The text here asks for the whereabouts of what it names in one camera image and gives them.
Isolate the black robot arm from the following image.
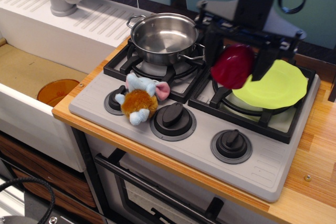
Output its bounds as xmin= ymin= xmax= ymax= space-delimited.
xmin=196 ymin=0 xmax=306 ymax=81

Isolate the lime green plate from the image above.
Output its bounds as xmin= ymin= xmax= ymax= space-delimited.
xmin=233 ymin=60 xmax=308 ymax=109

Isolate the grey toy stove top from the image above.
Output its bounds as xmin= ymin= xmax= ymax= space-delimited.
xmin=69 ymin=72 xmax=304 ymax=202

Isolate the stuffed elephant toy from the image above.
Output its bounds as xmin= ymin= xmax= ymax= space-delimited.
xmin=114 ymin=73 xmax=171 ymax=125

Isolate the black right burner grate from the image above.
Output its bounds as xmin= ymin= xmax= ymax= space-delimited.
xmin=188 ymin=59 xmax=319 ymax=143

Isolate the black stove knob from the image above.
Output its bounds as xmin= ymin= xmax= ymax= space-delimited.
xmin=211 ymin=129 xmax=253 ymax=165
xmin=150 ymin=102 xmax=197 ymax=142
xmin=104 ymin=85 xmax=128 ymax=116

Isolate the black middle stove knob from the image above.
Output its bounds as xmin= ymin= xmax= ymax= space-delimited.
xmin=150 ymin=102 xmax=197 ymax=142

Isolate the white toy sink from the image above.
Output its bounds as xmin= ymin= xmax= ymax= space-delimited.
xmin=1 ymin=0 xmax=144 ymax=172

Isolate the wooden drawer front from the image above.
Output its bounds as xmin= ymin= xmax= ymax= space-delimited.
xmin=1 ymin=132 xmax=103 ymax=224

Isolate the black right stove knob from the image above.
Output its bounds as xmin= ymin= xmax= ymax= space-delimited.
xmin=211 ymin=129 xmax=253 ymax=165

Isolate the black left stove knob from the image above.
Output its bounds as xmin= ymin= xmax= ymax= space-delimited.
xmin=104 ymin=85 xmax=128 ymax=116

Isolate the black burner grate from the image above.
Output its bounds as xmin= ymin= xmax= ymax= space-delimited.
xmin=103 ymin=39 xmax=210 ymax=103
xmin=188 ymin=59 xmax=319 ymax=143

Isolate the oven door with handle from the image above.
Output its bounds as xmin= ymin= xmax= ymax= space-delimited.
xmin=94 ymin=147 xmax=229 ymax=224

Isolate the black left burner grate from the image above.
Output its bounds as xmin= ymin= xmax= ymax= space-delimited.
xmin=103 ymin=39 xmax=210 ymax=103

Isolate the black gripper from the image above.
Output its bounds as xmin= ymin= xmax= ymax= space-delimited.
xmin=196 ymin=0 xmax=307 ymax=81

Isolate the black braided cable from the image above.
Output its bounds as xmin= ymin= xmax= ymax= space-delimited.
xmin=0 ymin=177 xmax=56 ymax=224

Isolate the stainless steel pot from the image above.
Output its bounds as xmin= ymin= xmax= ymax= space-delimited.
xmin=127 ymin=13 xmax=205 ymax=66

